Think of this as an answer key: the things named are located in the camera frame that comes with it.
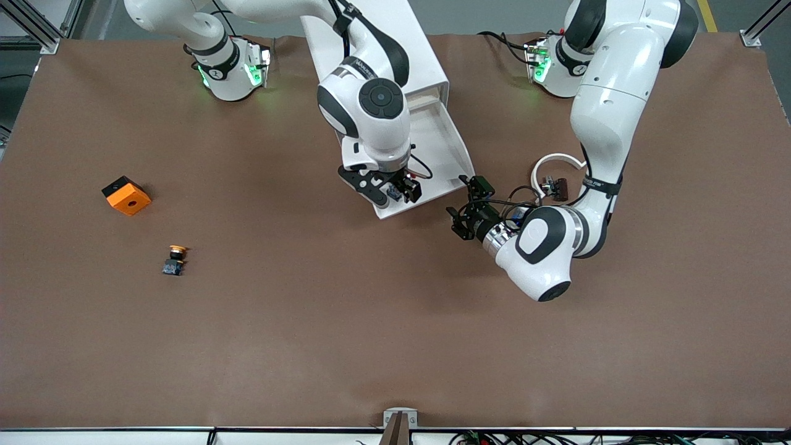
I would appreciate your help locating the yellow push button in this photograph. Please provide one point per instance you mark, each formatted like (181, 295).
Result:
(175, 264)

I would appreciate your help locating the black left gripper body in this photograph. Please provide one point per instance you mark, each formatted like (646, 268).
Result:
(484, 218)

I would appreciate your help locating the silver base connector bracket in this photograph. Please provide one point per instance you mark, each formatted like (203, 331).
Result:
(258, 62)
(536, 62)

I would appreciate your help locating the aluminium frame post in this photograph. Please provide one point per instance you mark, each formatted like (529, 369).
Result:
(757, 34)
(37, 31)

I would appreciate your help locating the orange and black box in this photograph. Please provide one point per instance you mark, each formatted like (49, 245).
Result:
(128, 199)

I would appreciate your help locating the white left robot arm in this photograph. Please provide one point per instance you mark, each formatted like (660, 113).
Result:
(612, 111)

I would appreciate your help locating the red push button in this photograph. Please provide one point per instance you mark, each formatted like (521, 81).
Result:
(393, 193)

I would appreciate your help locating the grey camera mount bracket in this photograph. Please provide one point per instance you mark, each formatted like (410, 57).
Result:
(400, 417)

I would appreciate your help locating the brown table cover sheet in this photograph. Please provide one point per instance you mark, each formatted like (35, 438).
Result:
(395, 309)

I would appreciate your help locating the white table edge rail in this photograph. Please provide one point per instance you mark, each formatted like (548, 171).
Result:
(123, 437)

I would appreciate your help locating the small brown electrical component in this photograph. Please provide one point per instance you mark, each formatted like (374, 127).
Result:
(559, 189)

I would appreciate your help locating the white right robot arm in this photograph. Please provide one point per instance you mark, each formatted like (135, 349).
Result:
(371, 123)

